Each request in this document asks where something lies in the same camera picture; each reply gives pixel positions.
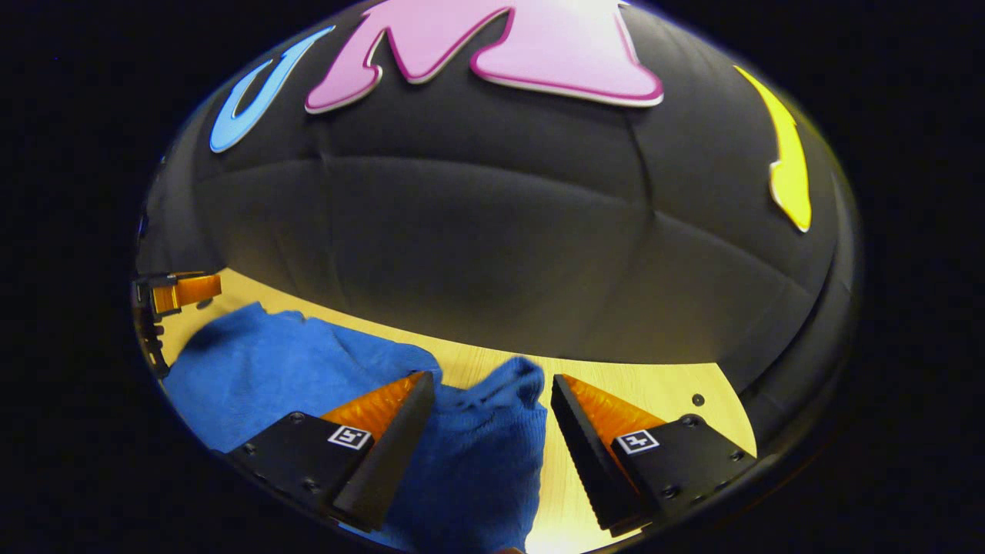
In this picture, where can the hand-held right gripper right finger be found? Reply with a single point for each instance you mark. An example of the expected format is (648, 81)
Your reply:
(581, 454)

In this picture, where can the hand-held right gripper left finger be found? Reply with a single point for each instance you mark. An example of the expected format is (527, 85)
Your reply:
(392, 462)

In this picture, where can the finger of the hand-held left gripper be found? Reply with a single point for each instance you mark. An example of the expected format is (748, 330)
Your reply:
(188, 291)

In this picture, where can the blue button shirt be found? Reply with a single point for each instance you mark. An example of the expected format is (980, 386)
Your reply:
(308, 369)

